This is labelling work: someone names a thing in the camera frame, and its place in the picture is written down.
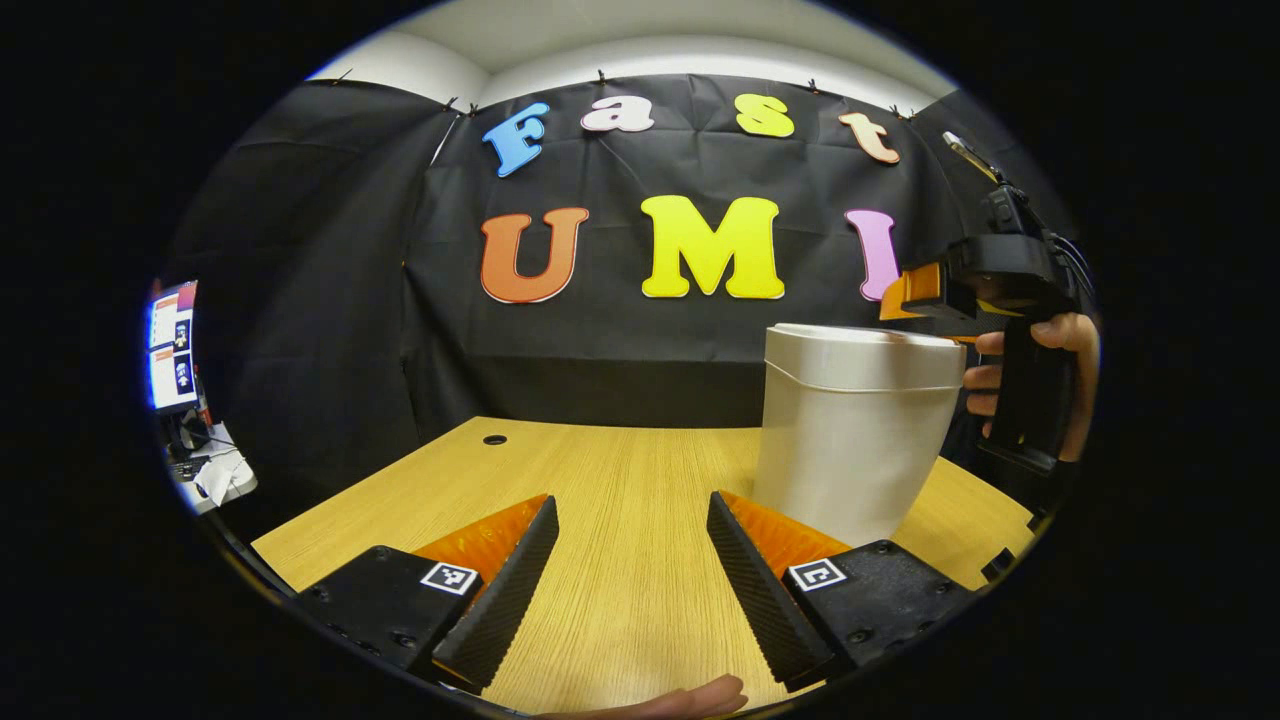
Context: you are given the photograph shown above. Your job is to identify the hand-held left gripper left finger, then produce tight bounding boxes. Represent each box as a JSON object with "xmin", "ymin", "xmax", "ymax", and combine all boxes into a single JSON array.
[{"xmin": 295, "ymin": 495, "xmax": 561, "ymax": 693}]

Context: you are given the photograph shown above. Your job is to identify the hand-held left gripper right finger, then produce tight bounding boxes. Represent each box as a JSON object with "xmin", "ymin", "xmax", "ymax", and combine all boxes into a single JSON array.
[{"xmin": 706, "ymin": 490, "xmax": 976, "ymax": 693}]

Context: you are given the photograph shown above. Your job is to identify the white desktop garbage bin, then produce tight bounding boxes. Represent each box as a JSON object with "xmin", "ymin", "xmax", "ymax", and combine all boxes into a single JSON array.
[{"xmin": 752, "ymin": 322, "xmax": 968, "ymax": 549}]

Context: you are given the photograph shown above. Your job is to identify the wooden desktop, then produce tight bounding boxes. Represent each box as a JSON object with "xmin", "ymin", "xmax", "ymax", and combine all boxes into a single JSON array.
[{"xmin": 250, "ymin": 417, "xmax": 1036, "ymax": 716}]

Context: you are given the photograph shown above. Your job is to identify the white side desk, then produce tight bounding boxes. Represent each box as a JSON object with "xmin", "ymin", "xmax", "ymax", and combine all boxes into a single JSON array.
[{"xmin": 165, "ymin": 420, "xmax": 259, "ymax": 516}]

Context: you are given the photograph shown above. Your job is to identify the computer monitor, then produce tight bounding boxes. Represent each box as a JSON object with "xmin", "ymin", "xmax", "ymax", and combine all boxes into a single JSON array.
[{"xmin": 148, "ymin": 280, "xmax": 201, "ymax": 413}]

